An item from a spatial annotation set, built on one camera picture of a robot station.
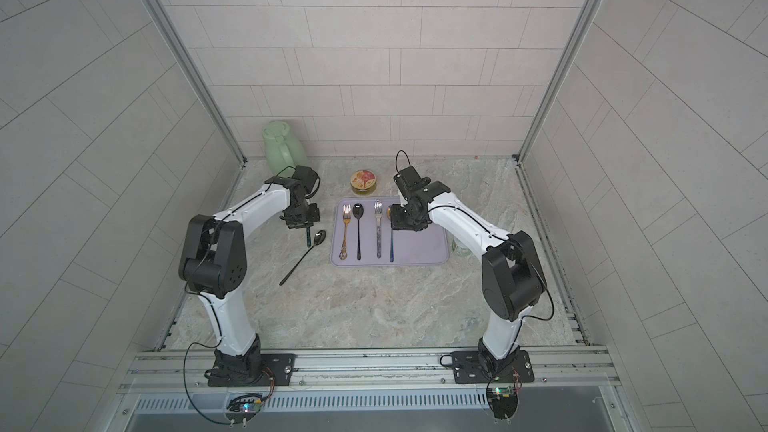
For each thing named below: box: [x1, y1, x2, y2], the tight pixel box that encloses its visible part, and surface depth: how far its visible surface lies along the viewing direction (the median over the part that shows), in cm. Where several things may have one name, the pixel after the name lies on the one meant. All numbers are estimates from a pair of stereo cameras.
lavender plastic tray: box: [330, 196, 450, 267], surface depth 96 cm
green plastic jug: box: [262, 120, 309, 177], surface depth 95 cm
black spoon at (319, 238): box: [279, 229, 326, 286], surface depth 95 cm
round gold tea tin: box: [350, 169, 377, 195], surface depth 107 cm
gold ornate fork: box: [339, 204, 352, 260], surface depth 101 cm
